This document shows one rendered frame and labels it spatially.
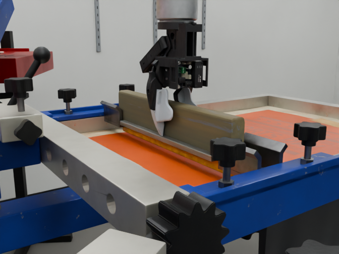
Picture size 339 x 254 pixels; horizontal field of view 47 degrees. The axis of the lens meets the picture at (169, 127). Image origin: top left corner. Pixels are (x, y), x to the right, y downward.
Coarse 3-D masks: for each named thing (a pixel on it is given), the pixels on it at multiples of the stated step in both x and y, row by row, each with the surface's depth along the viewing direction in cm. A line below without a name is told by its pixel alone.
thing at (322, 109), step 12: (252, 96) 126; (264, 96) 127; (276, 96) 126; (216, 108) 117; (228, 108) 119; (240, 108) 122; (288, 108) 122; (300, 108) 119; (312, 108) 115; (324, 108) 112; (336, 108) 108; (72, 120) 91; (84, 120) 93; (96, 120) 95; (84, 132) 94
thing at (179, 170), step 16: (336, 128) 98; (336, 144) 84; (144, 160) 73; (160, 160) 73; (176, 160) 73; (192, 160) 73; (288, 160) 73; (160, 176) 65; (176, 176) 65; (192, 176) 65; (208, 176) 65
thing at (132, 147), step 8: (256, 112) 118; (264, 112) 118; (272, 112) 118; (280, 112) 118; (288, 120) 107; (296, 120) 107; (304, 120) 107; (96, 136) 90; (104, 136) 90; (112, 136) 90; (120, 136) 90; (128, 136) 90; (104, 144) 84; (112, 144) 84; (120, 144) 84; (128, 144) 84; (136, 144) 84; (144, 144) 84; (152, 144) 84; (120, 152) 78; (128, 152) 78; (136, 152) 78; (144, 152) 78; (152, 152) 78; (160, 152) 78; (168, 152) 78
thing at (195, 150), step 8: (120, 120) 88; (128, 128) 85; (136, 128) 82; (144, 128) 81; (152, 136) 77; (160, 136) 75; (168, 144) 73; (176, 144) 70; (184, 144) 69; (192, 152) 67; (200, 152) 65; (208, 152) 64; (208, 160) 63
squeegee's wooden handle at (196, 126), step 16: (128, 96) 86; (144, 96) 81; (128, 112) 87; (144, 112) 81; (176, 112) 72; (192, 112) 67; (208, 112) 65; (176, 128) 72; (192, 128) 68; (208, 128) 64; (224, 128) 61; (240, 128) 61; (192, 144) 69; (208, 144) 65
